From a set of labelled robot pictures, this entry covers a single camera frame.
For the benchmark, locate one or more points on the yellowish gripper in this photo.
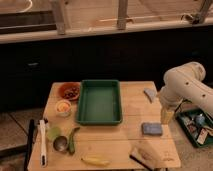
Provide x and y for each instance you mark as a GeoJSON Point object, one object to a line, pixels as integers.
{"type": "Point", "coordinates": [166, 115]}

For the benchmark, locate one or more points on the blue-grey sponge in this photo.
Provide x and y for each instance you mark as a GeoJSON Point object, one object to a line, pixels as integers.
{"type": "Point", "coordinates": [152, 129]}

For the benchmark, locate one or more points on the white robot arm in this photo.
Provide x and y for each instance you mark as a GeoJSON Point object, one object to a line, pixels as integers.
{"type": "Point", "coordinates": [185, 82]}

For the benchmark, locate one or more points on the green plastic tray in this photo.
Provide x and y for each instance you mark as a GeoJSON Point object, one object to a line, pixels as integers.
{"type": "Point", "coordinates": [99, 103]}

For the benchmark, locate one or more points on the grey cloth piece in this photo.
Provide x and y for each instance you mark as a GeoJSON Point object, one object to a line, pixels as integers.
{"type": "Point", "coordinates": [151, 94]}

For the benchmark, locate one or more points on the green bin with items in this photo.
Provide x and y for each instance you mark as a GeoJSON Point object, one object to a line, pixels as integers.
{"type": "Point", "coordinates": [192, 122]}

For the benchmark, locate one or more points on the wooden brush with black bristles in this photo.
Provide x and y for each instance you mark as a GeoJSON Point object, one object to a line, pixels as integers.
{"type": "Point", "coordinates": [142, 157]}

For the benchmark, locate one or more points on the yellow banana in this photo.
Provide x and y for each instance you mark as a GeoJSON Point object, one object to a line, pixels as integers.
{"type": "Point", "coordinates": [95, 161]}

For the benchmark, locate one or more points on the orange bowl with beans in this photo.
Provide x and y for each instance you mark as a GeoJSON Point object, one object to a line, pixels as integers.
{"type": "Point", "coordinates": [69, 91]}

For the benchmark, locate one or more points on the green cucumber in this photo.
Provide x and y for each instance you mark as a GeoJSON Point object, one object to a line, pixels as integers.
{"type": "Point", "coordinates": [71, 144]}

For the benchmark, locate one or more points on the small cup with orange content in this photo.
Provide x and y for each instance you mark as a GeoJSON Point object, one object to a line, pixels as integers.
{"type": "Point", "coordinates": [63, 108]}

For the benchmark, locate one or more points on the small metal cup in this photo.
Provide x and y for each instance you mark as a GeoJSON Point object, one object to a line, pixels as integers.
{"type": "Point", "coordinates": [60, 144]}

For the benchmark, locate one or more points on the light green cup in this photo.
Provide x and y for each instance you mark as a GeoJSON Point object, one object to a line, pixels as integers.
{"type": "Point", "coordinates": [53, 133]}

